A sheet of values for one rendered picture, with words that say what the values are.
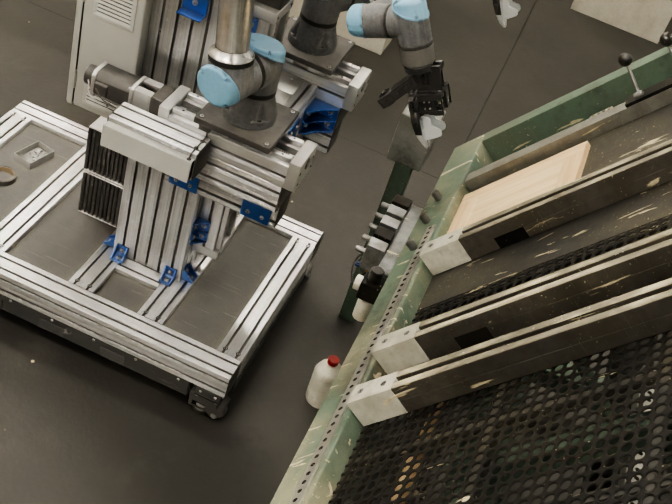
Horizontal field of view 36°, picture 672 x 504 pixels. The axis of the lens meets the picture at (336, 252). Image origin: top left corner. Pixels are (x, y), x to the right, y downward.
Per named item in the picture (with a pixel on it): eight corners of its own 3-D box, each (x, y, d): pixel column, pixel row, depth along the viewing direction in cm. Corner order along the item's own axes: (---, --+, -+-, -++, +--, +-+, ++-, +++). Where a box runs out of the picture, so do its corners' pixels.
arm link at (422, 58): (395, 52, 227) (405, 38, 233) (398, 71, 229) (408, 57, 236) (428, 50, 224) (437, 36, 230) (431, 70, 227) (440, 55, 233)
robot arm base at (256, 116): (211, 115, 277) (218, 84, 270) (234, 91, 288) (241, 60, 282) (262, 137, 275) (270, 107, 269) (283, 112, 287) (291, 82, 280)
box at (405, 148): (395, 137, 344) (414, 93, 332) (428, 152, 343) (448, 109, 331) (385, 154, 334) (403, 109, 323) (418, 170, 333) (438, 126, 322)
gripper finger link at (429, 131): (443, 153, 238) (437, 117, 233) (418, 154, 240) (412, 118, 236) (446, 147, 240) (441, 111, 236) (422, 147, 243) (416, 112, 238)
